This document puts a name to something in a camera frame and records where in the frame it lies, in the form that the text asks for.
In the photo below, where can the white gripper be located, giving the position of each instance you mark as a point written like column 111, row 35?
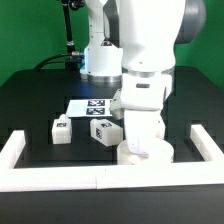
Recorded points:
column 140, row 130

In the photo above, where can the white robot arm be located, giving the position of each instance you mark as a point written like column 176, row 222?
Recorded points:
column 133, row 41

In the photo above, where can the paper sheet with markers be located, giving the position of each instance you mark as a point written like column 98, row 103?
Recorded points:
column 89, row 108

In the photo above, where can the white U-shaped fence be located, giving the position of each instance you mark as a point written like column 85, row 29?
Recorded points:
column 209, row 171

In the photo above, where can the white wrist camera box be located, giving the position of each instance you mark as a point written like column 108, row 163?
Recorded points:
column 116, row 107

